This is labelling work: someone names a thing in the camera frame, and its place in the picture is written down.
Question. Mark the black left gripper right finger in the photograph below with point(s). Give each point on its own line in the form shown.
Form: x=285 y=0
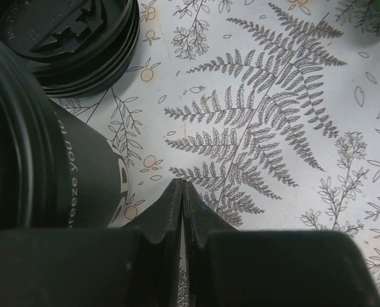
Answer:
x=228 y=267

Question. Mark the black coffee lid stack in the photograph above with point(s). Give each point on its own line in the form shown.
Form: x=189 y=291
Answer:
x=74 y=49

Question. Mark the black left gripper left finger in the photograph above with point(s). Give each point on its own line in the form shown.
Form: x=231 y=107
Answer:
x=136 y=265

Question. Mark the black sleeved paper cup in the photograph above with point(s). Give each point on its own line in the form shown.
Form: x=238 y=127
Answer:
x=98 y=176

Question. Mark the floral patterned table mat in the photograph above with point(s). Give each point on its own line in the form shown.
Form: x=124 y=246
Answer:
x=270 y=108

